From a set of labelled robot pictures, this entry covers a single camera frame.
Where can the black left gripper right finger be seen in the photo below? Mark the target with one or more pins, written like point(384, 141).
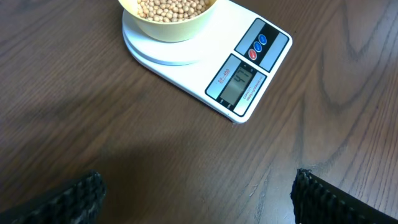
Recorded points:
point(315, 201)

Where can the white digital kitchen scale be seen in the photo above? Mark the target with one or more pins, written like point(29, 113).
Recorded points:
point(228, 65)

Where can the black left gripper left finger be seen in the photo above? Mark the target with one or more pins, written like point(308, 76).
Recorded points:
point(74, 202)

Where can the pale yellow bowl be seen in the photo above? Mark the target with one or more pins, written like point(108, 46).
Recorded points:
point(172, 20)

